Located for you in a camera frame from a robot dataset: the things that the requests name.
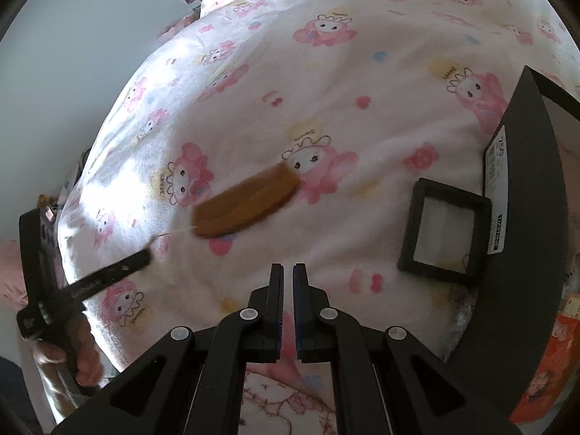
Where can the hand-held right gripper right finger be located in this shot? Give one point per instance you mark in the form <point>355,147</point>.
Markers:
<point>300,290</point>

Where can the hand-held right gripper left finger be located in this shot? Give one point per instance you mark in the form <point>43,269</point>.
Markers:
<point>276,290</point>

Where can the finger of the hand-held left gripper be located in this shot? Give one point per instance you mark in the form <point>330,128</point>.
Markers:
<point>113,274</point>

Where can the brown wooden comb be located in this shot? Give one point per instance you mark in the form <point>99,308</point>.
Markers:
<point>249,204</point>

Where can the black container with white label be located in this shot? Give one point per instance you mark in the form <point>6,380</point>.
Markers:
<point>525,235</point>

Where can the person's left hand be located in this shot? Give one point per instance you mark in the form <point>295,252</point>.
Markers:
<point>86,353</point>

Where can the pink cartoon printed blanket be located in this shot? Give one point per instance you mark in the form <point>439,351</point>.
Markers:
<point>317,77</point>

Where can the orange red printed packet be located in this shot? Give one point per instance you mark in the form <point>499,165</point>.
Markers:
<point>543,371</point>

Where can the black square frame box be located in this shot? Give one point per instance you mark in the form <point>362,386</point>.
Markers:
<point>446,235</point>

